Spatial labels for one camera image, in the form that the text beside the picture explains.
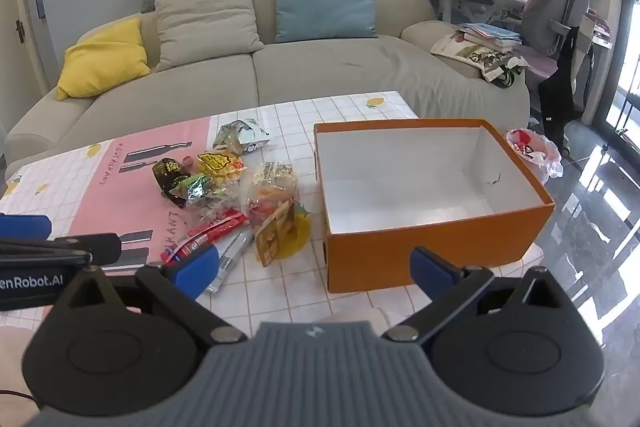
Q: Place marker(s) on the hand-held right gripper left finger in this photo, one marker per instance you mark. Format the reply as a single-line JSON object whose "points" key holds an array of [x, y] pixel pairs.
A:
{"points": [[192, 272]]}

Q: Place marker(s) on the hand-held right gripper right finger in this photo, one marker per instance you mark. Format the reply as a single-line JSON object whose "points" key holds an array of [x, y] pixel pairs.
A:
{"points": [[432, 271]]}

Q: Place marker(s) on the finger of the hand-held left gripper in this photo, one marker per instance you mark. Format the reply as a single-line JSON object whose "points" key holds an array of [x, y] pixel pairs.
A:
{"points": [[25, 227], [95, 248]]}

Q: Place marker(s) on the orange cardboard box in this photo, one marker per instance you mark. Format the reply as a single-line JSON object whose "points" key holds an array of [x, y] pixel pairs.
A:
{"points": [[425, 252]]}

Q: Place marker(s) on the clear packet with grey label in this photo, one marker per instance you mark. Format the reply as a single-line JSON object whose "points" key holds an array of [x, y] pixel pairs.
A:
{"points": [[235, 252]]}

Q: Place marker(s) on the red snack packet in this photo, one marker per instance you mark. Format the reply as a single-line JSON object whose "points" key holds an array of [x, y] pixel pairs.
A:
{"points": [[215, 229]]}

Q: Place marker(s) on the clear packet with orange label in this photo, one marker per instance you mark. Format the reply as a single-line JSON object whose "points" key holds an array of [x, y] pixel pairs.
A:
{"points": [[270, 237]]}

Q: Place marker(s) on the dark brown snack packet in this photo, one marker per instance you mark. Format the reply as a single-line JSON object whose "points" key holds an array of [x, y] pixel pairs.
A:
{"points": [[167, 174]]}

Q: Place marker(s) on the yellow snack packet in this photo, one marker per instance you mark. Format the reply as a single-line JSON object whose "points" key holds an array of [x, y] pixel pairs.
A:
{"points": [[217, 162]]}

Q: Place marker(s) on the clear packet of nuts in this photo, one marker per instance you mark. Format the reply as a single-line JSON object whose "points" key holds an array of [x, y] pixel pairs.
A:
{"points": [[275, 177]]}

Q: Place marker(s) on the green and white snack packet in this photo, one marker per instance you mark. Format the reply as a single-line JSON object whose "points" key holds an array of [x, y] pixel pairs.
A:
{"points": [[245, 134]]}

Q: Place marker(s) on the trash bin with plastic bag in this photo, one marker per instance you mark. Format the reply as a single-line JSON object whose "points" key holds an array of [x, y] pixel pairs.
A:
{"points": [[547, 162]]}

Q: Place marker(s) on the yellow pillow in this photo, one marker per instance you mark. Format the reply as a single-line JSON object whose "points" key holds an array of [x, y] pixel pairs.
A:
{"points": [[100, 67]]}

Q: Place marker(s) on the stack of books on sofa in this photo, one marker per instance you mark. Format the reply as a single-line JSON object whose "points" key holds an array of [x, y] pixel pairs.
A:
{"points": [[492, 36], [470, 54]]}

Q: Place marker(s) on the beige fabric sofa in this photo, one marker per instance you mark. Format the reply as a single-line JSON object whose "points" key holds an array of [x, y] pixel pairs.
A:
{"points": [[325, 72]]}

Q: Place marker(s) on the black garment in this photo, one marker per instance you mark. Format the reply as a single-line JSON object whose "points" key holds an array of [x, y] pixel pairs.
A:
{"points": [[565, 82]]}

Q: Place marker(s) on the beige pillow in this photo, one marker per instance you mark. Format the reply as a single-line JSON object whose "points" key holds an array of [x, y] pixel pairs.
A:
{"points": [[205, 27]]}

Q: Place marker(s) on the grey office chair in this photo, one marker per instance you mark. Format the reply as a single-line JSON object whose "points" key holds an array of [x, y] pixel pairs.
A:
{"points": [[547, 7]]}

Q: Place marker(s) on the light blue pillow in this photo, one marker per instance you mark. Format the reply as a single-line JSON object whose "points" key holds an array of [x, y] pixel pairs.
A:
{"points": [[325, 2]]}

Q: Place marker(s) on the glass balcony door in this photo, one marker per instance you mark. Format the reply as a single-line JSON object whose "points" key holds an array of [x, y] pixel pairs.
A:
{"points": [[627, 32]]}

